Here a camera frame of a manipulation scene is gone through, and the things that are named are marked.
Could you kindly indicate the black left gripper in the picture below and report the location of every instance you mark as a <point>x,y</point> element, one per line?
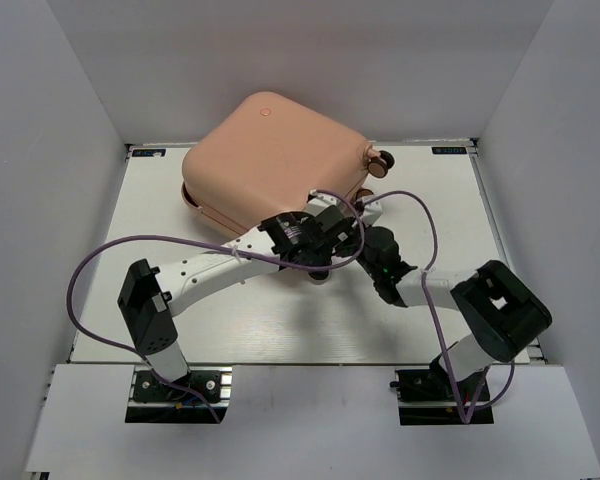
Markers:
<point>324,256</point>

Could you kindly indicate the pink suitcase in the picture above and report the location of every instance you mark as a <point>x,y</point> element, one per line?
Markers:
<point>268,156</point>

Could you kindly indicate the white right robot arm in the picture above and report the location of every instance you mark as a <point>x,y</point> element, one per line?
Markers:
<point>503,315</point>

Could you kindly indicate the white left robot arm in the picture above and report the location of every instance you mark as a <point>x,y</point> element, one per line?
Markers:
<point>151,297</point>

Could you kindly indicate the small dark label sticker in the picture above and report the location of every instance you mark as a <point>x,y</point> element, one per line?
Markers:
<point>449,150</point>
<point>148,152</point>

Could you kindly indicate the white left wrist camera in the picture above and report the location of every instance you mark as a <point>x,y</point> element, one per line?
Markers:
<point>320,202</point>

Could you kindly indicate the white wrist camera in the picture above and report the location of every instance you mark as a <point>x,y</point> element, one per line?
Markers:
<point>320,202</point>
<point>369,210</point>

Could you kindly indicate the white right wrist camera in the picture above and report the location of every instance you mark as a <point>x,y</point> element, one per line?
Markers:
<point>369,210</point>

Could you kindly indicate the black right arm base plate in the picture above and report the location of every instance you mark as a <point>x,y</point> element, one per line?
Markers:
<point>422,402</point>

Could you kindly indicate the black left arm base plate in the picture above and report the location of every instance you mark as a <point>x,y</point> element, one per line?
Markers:
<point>153,402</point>

